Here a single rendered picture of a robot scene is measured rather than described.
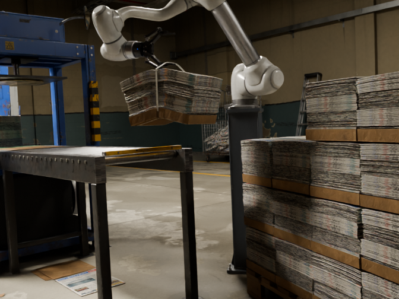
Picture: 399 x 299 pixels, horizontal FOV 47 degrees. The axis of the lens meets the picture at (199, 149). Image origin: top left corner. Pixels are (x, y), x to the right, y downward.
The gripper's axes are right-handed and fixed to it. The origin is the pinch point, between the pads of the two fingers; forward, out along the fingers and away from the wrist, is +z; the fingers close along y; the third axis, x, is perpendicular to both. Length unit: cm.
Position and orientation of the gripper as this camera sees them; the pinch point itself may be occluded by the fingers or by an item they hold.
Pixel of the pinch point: (171, 48)
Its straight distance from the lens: 224.7
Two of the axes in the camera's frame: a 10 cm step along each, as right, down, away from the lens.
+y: -0.1, 9.9, 1.2
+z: 8.8, 0.6, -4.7
